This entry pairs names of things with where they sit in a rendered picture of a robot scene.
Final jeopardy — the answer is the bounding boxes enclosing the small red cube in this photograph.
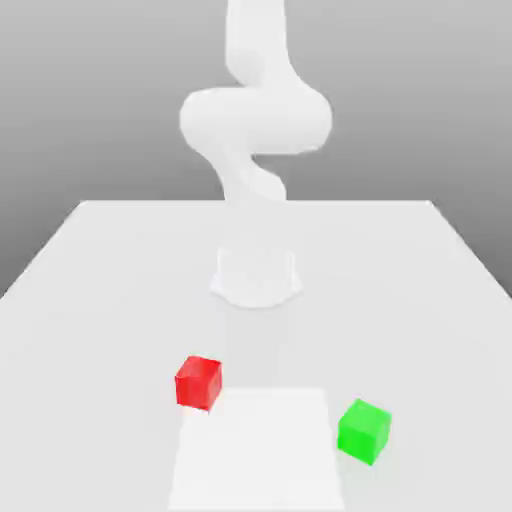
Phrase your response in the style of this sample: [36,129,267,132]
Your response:
[174,354,224,413]

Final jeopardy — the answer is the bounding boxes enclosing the small green cube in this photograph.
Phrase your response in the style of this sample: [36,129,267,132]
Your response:
[336,397,393,467]

